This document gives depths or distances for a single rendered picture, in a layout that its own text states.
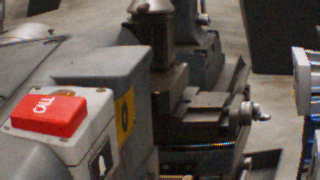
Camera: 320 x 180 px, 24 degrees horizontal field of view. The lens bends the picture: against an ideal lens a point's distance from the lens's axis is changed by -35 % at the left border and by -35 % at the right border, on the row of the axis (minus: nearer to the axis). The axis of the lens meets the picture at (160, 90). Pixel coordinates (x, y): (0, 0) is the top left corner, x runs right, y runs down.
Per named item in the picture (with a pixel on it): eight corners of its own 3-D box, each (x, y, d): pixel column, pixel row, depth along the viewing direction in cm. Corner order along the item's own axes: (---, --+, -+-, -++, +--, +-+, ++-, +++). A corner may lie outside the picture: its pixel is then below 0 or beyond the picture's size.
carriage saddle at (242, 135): (231, 173, 163) (235, 144, 162) (12, 149, 172) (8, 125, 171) (252, 124, 192) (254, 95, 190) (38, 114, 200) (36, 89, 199)
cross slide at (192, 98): (235, 141, 164) (237, 115, 162) (19, 124, 172) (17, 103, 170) (246, 112, 179) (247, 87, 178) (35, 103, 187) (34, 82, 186)
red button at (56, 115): (72, 151, 59) (67, 121, 58) (12, 138, 60) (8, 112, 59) (90, 126, 64) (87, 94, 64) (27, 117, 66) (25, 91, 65)
